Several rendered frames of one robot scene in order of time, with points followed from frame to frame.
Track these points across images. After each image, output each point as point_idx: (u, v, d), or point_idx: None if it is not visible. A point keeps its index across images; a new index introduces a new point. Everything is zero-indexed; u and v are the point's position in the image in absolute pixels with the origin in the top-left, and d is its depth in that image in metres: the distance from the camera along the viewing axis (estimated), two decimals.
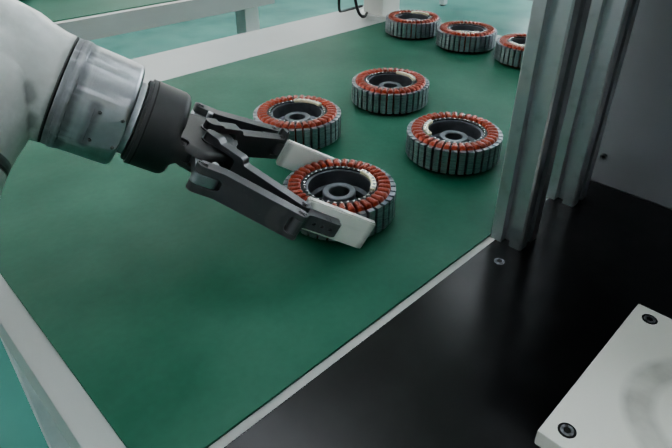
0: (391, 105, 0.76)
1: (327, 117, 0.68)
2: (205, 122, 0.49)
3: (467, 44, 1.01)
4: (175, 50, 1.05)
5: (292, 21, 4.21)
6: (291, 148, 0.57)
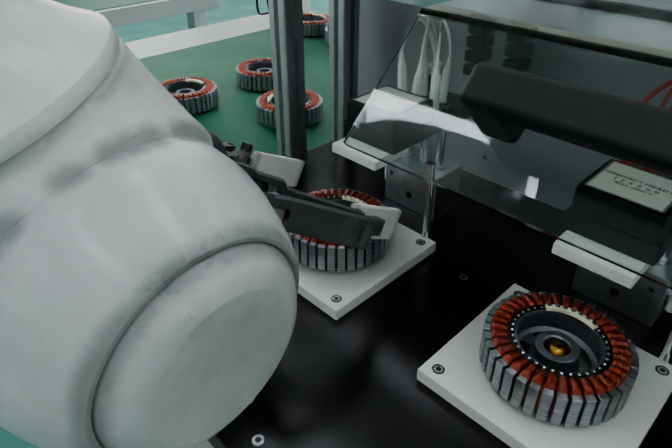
0: (260, 84, 1.04)
1: (203, 91, 0.95)
2: None
3: None
4: None
5: None
6: (260, 159, 0.55)
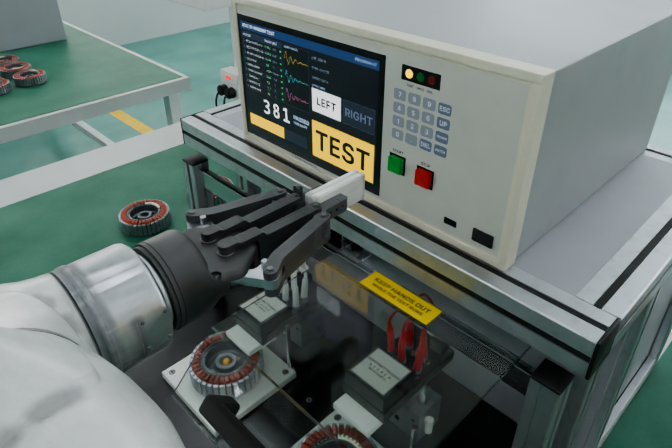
0: None
1: (157, 217, 1.23)
2: (201, 235, 0.46)
3: None
4: (97, 150, 1.60)
5: None
6: (314, 199, 0.53)
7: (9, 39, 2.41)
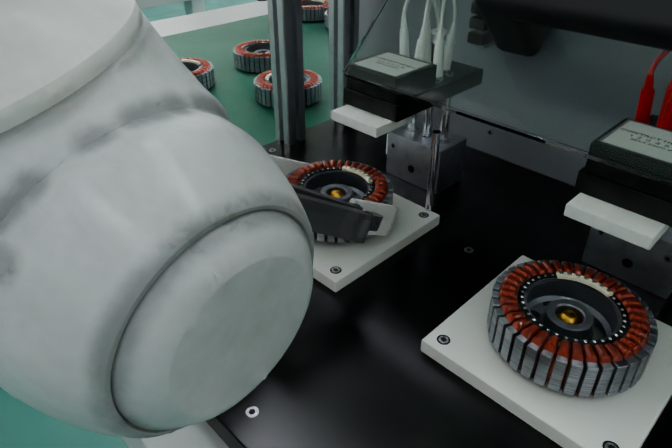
0: (258, 65, 1.01)
1: (199, 71, 0.93)
2: None
3: None
4: None
5: None
6: None
7: None
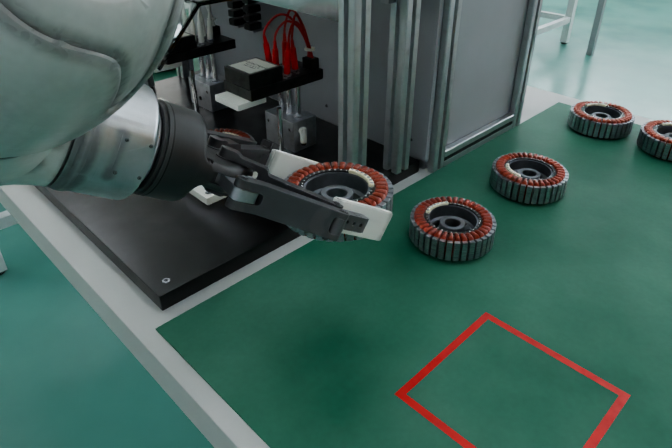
0: None
1: None
2: (210, 139, 0.46)
3: None
4: None
5: None
6: (278, 157, 0.56)
7: None
